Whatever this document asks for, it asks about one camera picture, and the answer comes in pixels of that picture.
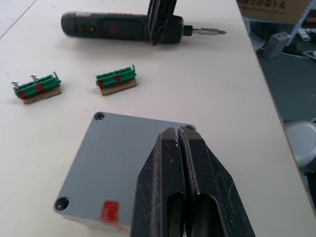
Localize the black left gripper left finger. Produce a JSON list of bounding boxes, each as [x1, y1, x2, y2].
[[130, 127, 188, 237]]

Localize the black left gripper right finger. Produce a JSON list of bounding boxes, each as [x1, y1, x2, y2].
[[177, 126, 256, 237]]

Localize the dark green electric screwdriver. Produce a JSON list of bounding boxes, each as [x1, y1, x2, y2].
[[61, 11, 227, 46]]

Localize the green screw holder empty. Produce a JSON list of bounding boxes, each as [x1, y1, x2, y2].
[[95, 64, 138, 87]]

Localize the green screw holder with screws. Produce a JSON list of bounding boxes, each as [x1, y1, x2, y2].
[[11, 71, 62, 100]]

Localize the brown cardboard base piece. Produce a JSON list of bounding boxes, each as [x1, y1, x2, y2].
[[99, 80, 138, 97], [23, 89, 62, 105]]

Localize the brown cardboard carton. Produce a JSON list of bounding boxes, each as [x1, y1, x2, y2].
[[236, 0, 312, 25]]

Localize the silver robot body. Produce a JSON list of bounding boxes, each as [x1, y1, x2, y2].
[[283, 118, 316, 175]]

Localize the grey plastic device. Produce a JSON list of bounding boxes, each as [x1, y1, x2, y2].
[[262, 33, 289, 60]]

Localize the light blue shelf frame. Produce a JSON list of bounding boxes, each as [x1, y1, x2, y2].
[[287, 0, 316, 47]]

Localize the white cable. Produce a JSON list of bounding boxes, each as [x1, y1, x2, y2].
[[302, 50, 316, 61]]

